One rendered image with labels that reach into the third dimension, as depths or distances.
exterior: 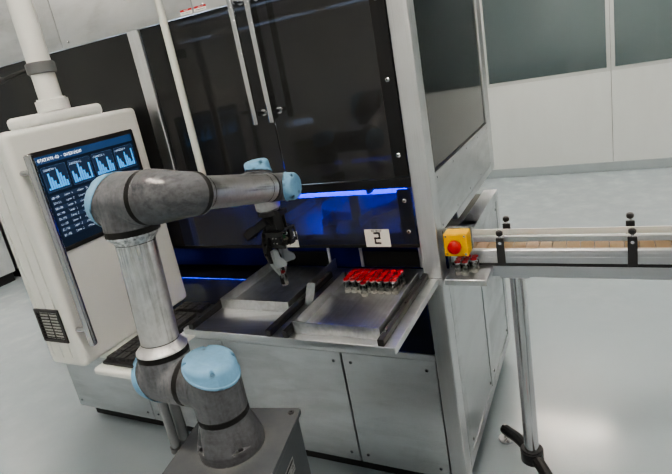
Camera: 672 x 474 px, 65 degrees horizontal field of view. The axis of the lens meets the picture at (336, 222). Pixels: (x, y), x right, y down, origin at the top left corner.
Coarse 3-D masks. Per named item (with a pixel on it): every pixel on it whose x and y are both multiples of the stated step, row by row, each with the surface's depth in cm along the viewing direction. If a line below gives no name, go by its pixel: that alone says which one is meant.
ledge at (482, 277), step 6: (450, 270) 168; (480, 270) 164; (486, 270) 164; (492, 270) 165; (450, 276) 164; (456, 276) 163; (462, 276) 163; (468, 276) 162; (474, 276) 161; (480, 276) 160; (486, 276) 160; (450, 282) 162; (456, 282) 161; (462, 282) 161; (468, 282) 160; (474, 282) 159; (480, 282) 158; (486, 282) 157
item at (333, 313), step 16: (336, 288) 169; (320, 304) 160; (336, 304) 159; (352, 304) 157; (368, 304) 155; (384, 304) 153; (400, 304) 148; (304, 320) 151; (320, 320) 151; (336, 320) 149; (352, 320) 147; (368, 320) 146; (384, 320) 137; (352, 336) 139; (368, 336) 136
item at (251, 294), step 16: (256, 272) 188; (272, 272) 194; (288, 272) 191; (304, 272) 189; (320, 272) 177; (240, 288) 180; (256, 288) 182; (272, 288) 180; (288, 288) 177; (304, 288) 168; (224, 304) 171; (240, 304) 168; (256, 304) 165; (272, 304) 162; (288, 304) 159
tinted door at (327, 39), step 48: (288, 0) 155; (336, 0) 149; (384, 0) 143; (288, 48) 160; (336, 48) 154; (288, 96) 166; (336, 96) 159; (288, 144) 172; (336, 144) 164; (384, 144) 157
